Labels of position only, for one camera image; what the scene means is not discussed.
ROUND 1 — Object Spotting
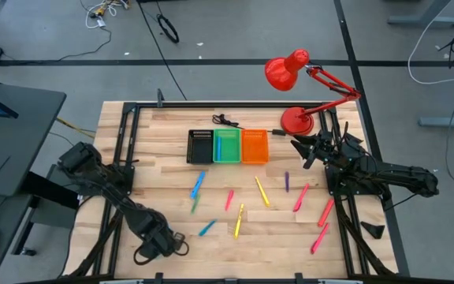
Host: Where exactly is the teal marker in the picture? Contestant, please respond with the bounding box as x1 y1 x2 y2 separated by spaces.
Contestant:
198 219 218 237

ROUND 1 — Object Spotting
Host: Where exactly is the black triangular bracket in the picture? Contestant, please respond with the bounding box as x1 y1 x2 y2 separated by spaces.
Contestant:
359 220 386 241
344 132 364 148

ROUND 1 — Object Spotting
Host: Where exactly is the yellow floor cable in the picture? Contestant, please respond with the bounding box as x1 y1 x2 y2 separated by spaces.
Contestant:
55 116 96 140

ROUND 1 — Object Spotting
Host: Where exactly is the desk with grey legs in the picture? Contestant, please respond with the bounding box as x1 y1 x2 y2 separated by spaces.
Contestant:
386 0 454 28

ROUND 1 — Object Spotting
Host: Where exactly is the pink marker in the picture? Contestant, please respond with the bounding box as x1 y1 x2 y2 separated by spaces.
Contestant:
317 198 336 228
292 182 311 213
224 189 236 212
310 222 330 256

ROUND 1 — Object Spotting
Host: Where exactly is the yellow marker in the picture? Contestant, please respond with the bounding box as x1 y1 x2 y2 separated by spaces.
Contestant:
254 175 271 208
233 203 246 241

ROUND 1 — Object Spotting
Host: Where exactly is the red desk lamp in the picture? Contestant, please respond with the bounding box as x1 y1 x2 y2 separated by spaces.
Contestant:
264 48 363 137

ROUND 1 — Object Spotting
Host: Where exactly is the green plastic basket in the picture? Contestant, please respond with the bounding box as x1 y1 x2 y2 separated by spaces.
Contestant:
212 128 242 164

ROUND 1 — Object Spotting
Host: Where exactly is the black aluminium rig frame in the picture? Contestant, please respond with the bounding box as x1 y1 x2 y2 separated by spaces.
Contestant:
63 100 400 284

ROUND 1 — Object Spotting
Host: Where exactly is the white cable bundle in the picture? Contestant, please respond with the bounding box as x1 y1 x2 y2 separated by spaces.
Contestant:
84 0 130 30

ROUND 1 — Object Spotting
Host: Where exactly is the green marker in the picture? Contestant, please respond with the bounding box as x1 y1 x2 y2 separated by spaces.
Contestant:
190 192 202 215

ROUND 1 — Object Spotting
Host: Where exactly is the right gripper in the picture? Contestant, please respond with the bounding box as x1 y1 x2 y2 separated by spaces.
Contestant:
291 132 344 165

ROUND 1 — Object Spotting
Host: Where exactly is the orange plastic basket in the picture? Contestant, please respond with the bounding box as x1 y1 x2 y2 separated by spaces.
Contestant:
240 129 270 165

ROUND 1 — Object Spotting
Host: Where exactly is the dark grey desk top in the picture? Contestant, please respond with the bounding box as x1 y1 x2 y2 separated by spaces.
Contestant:
0 80 68 197

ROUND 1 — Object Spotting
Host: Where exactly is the black plastic basket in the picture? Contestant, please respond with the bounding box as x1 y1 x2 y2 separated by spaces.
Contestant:
186 129 215 165

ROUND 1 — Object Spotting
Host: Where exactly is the white floor cable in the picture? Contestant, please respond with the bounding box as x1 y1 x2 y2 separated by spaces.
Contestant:
407 0 454 86

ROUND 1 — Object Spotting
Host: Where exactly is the black low desk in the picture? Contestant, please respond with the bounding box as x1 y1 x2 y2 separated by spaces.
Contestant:
0 170 81 284

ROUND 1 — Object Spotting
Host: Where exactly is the black lamp power cord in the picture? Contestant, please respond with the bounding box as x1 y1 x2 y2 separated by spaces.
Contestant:
211 113 288 137

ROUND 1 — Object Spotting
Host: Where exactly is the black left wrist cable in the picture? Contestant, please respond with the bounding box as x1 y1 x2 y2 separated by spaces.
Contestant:
132 236 191 267

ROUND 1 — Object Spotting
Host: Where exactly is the black cable coil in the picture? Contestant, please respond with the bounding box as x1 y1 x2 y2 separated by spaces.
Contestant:
156 13 180 44

